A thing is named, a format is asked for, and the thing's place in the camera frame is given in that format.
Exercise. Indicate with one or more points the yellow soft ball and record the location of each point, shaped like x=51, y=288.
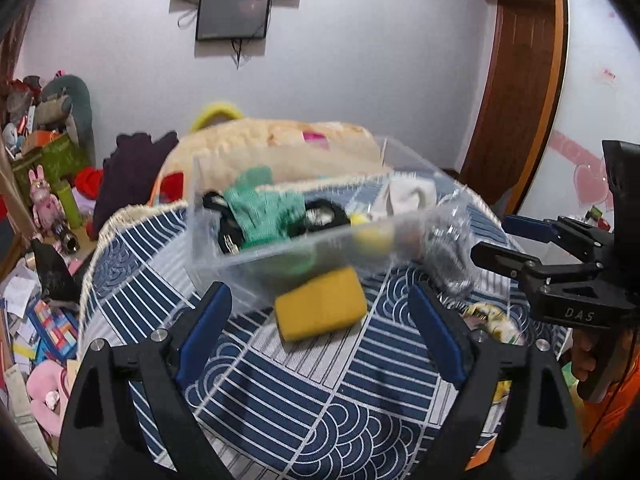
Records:
x=372, y=235

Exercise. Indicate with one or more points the black pouch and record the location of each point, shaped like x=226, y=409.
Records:
x=322, y=215

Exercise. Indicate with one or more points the blue white patterned tablecloth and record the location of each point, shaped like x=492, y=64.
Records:
x=300, y=390

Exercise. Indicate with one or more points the red cloth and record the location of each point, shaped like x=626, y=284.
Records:
x=89, y=182

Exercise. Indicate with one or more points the colourful book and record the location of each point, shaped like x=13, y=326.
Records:
x=52, y=332

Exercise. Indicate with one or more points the black bag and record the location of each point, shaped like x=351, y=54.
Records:
x=55, y=275

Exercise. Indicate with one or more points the green cardboard box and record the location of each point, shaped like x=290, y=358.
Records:
x=50, y=160

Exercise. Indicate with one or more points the small wall monitor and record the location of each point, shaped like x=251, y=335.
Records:
x=232, y=16

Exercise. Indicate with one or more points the person's right hand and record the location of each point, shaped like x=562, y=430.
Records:
x=582, y=360

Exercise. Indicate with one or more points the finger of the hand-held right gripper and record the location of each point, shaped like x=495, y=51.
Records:
x=525, y=226
x=500, y=257

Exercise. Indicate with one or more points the crumpled clear plastic bottle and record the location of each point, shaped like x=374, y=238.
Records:
x=450, y=250

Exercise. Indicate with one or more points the white sock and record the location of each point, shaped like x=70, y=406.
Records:
x=410, y=195

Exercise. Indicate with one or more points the grey plush toy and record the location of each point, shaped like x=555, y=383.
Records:
x=75, y=100

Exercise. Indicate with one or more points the printed snack packet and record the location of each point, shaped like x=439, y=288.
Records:
x=497, y=322

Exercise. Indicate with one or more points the yellow sponge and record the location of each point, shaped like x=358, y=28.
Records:
x=320, y=305

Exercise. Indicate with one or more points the wooden door frame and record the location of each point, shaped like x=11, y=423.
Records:
x=520, y=85

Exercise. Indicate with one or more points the green knitted glove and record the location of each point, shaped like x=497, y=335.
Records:
x=260, y=210

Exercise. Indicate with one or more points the beige plush pillow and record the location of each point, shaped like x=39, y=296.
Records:
x=260, y=145

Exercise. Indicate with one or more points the dark purple clothing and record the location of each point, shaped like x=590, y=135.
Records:
x=130, y=170

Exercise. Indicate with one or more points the green bottle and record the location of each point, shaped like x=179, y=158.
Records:
x=70, y=205

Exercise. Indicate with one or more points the person's right forearm orange sleeve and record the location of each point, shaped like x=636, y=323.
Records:
x=617, y=410

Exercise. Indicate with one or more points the clear plastic storage box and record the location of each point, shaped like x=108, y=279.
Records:
x=280, y=260

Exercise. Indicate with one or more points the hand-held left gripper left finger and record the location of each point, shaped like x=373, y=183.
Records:
x=205, y=330

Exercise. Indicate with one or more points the pink bunny doll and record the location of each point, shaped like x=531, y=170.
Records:
x=44, y=202

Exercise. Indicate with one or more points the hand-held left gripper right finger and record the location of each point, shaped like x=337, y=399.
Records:
x=437, y=332

